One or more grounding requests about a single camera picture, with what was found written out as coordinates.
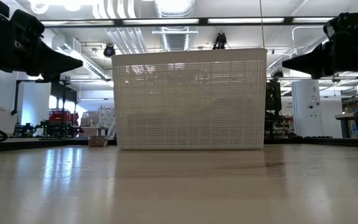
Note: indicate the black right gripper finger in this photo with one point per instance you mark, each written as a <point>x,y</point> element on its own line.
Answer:
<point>315,60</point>

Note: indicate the grey desk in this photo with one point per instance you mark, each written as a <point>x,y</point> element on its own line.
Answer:
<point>343,116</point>

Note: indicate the black equipment rack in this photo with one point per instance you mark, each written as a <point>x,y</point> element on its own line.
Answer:
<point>273,99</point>

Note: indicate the cardboard box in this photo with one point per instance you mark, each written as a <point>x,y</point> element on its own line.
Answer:
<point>89,118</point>

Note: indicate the small speckled bowl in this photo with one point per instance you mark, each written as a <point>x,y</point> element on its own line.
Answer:
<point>98,141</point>

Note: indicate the red machine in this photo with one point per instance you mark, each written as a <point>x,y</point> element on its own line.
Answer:
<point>62,116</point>

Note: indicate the white perforated laundry basket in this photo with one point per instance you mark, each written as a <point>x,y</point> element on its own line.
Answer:
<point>191,102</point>

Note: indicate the white column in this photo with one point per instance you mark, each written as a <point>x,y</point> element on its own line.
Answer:
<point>306,109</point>

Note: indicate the round black ceiling fixture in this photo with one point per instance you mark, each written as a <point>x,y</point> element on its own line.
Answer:
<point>109,51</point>

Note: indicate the black overhead camera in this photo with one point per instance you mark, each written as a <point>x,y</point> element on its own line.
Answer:
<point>220,42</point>

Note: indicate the white ceiling pipes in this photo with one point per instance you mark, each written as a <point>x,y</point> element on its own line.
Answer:
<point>126,25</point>

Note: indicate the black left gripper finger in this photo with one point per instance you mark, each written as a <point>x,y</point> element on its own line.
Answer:
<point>54,62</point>

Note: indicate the white patterned panel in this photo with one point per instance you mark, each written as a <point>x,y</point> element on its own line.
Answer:
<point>107,121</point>

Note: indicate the silver ventilation duct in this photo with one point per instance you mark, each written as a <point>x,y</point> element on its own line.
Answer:
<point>174,18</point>

